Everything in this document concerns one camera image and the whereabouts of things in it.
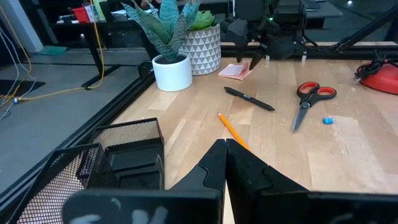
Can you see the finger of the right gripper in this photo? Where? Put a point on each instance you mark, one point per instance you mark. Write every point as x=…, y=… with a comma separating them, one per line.
x=255, y=59
x=240, y=49

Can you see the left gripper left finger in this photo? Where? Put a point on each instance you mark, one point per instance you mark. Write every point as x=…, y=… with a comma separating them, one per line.
x=186, y=205

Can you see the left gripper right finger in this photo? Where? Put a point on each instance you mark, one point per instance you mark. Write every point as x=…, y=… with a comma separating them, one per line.
x=280, y=205

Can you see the pink eraser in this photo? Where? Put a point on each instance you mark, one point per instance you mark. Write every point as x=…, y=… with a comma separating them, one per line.
x=231, y=71

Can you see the black ballpoint pen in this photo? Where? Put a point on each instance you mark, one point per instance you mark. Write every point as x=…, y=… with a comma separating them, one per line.
x=248, y=98

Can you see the red black screwdriver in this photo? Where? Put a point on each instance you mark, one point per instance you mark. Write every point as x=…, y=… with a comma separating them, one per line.
x=306, y=104

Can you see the yellow pencil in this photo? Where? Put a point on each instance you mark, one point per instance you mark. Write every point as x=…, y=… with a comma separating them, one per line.
x=231, y=130

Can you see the black mesh desk organizer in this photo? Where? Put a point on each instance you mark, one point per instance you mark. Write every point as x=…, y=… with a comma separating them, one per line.
x=130, y=133

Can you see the green plant in triangle-patterned pot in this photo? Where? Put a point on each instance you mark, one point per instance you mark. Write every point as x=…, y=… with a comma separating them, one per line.
x=203, y=49

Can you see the snake plant in white pot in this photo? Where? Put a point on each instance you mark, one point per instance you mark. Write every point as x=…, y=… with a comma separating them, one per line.
x=172, y=74

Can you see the small blue binder clip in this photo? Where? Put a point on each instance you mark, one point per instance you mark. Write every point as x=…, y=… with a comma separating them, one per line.
x=328, y=120

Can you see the red plastic base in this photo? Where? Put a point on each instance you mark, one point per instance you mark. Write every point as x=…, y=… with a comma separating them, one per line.
x=384, y=82

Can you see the black background desk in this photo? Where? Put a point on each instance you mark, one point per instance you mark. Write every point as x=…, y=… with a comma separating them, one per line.
x=93, y=26

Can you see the red bin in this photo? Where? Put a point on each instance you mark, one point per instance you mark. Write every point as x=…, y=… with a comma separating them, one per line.
x=81, y=15

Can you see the green floor mat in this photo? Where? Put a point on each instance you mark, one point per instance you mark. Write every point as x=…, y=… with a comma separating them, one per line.
x=53, y=50

